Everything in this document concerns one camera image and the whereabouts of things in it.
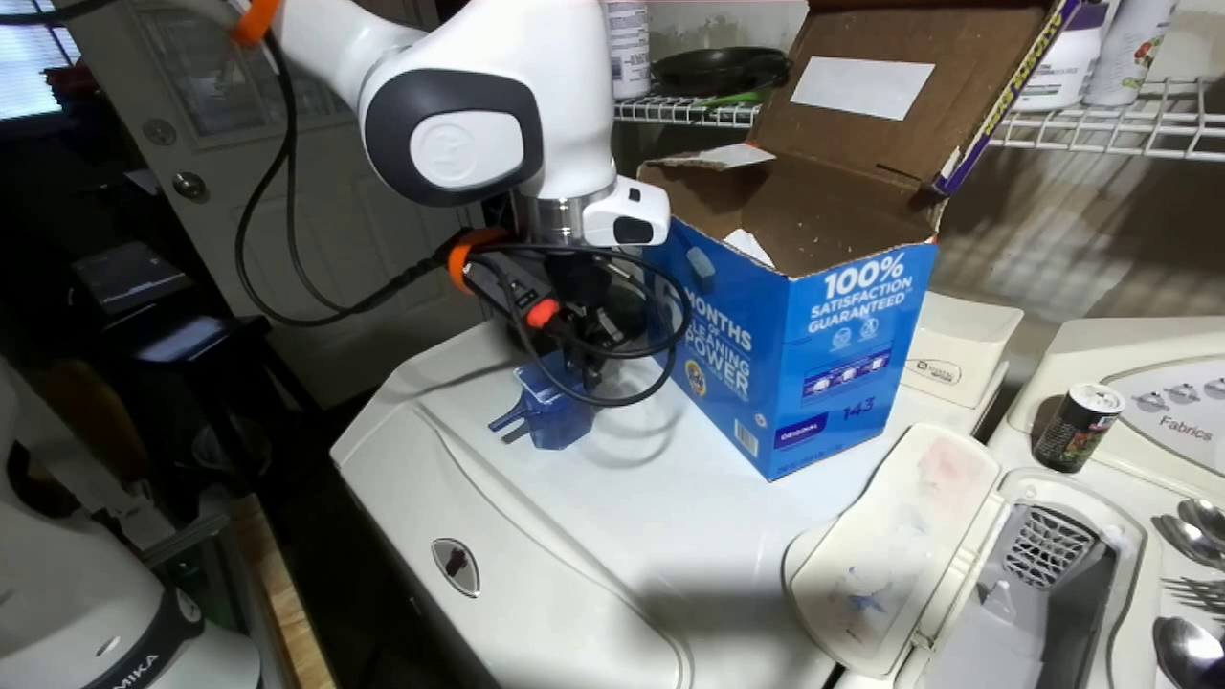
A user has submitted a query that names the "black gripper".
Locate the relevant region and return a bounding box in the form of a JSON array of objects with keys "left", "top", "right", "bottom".
[{"left": 447, "top": 242, "right": 671, "bottom": 413}]

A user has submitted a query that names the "light blue plastic scoop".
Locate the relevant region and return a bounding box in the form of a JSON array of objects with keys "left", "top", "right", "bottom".
[{"left": 514, "top": 360, "right": 596, "bottom": 453}]

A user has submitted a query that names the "dark translucent blue scoop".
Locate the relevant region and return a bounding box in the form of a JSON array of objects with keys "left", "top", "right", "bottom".
[{"left": 486, "top": 378, "right": 590, "bottom": 453}]

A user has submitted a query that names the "white washing machine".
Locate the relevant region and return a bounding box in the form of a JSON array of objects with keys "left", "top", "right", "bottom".
[{"left": 327, "top": 287, "right": 1026, "bottom": 689}]

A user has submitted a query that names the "blue cardboard detergent box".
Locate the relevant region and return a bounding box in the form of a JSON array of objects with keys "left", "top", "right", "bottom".
[{"left": 632, "top": 0, "right": 1087, "bottom": 485}]

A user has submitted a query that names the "tall white bottle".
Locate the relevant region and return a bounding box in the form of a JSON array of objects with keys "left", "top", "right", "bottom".
[{"left": 602, "top": 0, "right": 656, "bottom": 103}]

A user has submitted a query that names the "black frying pan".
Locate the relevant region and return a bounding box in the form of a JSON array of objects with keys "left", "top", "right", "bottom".
[{"left": 647, "top": 42, "right": 795, "bottom": 98}]

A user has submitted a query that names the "wooden mounting board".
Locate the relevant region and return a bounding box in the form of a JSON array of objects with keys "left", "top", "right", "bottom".
[{"left": 229, "top": 494, "right": 305, "bottom": 689}]

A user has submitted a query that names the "grey door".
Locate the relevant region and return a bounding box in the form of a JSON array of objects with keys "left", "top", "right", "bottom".
[{"left": 68, "top": 0, "right": 452, "bottom": 401}]

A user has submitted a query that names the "black case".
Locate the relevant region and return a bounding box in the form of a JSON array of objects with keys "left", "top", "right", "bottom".
[{"left": 68, "top": 237, "right": 200, "bottom": 323}]

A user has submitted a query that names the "dark drink can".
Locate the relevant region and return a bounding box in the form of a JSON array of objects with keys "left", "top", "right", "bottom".
[{"left": 1029, "top": 378, "right": 1128, "bottom": 480}]

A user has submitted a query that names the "metal fork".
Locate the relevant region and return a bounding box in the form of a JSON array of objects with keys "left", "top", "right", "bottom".
[{"left": 1155, "top": 569, "right": 1225, "bottom": 619}]

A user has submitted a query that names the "large metal spoon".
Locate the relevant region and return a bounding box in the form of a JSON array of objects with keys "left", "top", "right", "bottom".
[{"left": 1147, "top": 611, "right": 1225, "bottom": 689}]

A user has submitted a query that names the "orange cable strap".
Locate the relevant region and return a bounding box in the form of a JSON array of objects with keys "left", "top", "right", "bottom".
[{"left": 229, "top": 0, "right": 287, "bottom": 48}]

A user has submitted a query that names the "white wire shelf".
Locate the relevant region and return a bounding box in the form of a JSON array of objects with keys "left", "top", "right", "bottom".
[{"left": 608, "top": 76, "right": 1225, "bottom": 165}]

